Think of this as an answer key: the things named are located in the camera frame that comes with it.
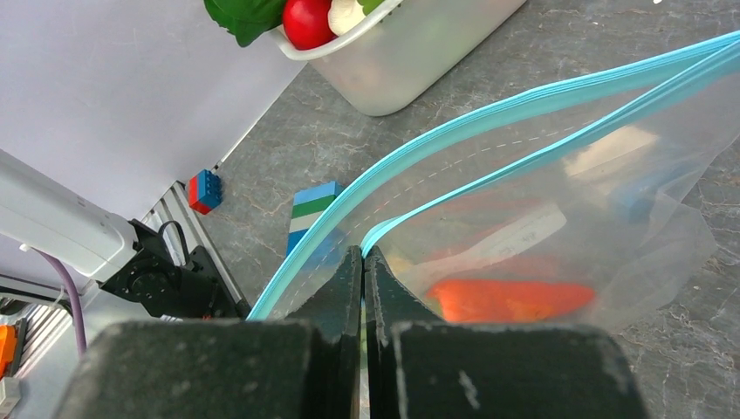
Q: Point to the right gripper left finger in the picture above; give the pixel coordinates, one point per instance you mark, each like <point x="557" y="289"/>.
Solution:
<point x="304" y="366"/>

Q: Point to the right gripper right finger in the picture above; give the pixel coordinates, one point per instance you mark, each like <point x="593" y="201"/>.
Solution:
<point x="422" y="367"/>

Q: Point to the orange toy carrot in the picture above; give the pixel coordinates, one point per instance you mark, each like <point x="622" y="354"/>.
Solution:
<point x="500" y="301"/>

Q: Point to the clear zip top bag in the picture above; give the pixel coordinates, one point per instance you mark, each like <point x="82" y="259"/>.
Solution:
<point x="486" y="196"/>

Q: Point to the white toy radish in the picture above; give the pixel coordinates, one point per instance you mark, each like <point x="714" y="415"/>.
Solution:
<point x="344" y="15"/>

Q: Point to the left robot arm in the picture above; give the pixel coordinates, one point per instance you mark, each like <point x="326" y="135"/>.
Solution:
<point x="125" y="258"/>

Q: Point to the blue green white brick stack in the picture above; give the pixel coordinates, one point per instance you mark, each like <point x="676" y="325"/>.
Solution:
<point x="307" y="206"/>

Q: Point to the red blue brick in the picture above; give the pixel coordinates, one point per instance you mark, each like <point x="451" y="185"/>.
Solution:
<point x="204" y="192"/>

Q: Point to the white plastic basket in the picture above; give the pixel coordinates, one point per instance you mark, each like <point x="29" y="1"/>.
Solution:
<point x="400" y="49"/>

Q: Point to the red toy tomato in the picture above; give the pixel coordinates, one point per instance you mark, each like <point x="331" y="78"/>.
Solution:
<point x="306" y="23"/>

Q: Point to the green leafy toy vegetable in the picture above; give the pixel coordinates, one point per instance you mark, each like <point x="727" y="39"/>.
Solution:
<point x="246" y="20"/>

